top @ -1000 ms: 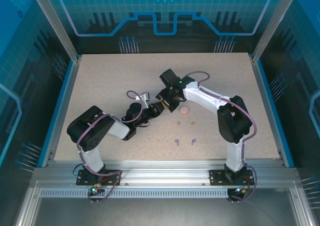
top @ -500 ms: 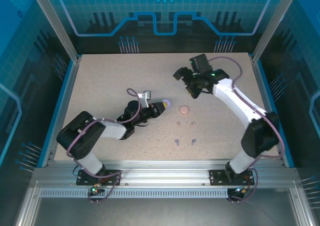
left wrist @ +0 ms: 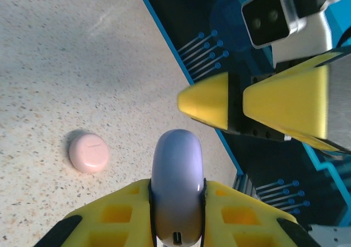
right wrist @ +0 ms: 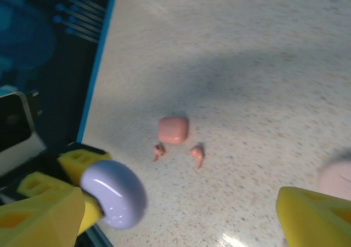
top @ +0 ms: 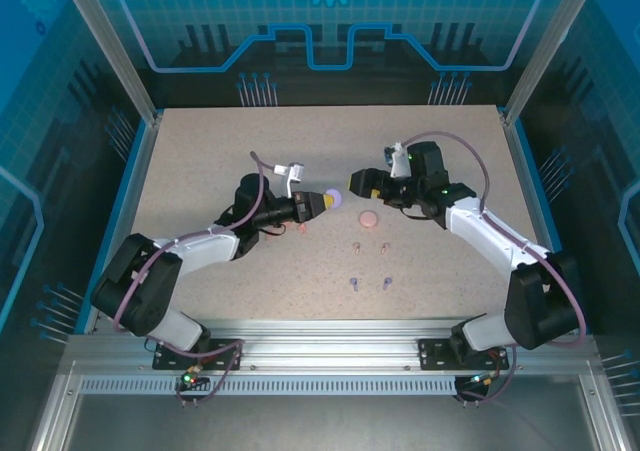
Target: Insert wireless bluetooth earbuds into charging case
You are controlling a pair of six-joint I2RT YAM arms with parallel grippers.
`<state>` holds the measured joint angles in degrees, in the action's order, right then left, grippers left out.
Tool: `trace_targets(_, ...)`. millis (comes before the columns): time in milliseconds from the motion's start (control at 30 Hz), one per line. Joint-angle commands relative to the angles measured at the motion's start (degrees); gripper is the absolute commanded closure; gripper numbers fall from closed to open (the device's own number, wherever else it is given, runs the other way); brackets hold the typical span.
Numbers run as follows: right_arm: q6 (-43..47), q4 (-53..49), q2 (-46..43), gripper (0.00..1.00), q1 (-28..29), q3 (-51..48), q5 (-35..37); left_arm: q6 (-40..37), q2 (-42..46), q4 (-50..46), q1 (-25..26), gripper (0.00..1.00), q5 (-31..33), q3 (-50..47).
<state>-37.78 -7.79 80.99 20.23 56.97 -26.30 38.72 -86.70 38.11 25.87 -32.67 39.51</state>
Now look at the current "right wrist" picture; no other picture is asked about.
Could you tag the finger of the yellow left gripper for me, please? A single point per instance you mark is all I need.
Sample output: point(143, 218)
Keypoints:
point(44, 186)
point(76, 159)

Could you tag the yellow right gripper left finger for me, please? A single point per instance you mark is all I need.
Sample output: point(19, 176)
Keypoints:
point(41, 225)

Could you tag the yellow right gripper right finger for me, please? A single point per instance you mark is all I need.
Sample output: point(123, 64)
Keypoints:
point(315, 222)

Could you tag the light pink earbud charging case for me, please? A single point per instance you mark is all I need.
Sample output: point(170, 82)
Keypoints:
point(336, 178)

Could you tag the purple earbud charging case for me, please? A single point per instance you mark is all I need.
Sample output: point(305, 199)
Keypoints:
point(115, 192)

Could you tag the salmon pink earbud charging case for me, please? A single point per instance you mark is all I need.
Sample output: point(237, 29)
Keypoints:
point(173, 130)

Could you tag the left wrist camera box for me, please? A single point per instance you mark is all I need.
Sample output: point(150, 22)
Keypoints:
point(35, 137)

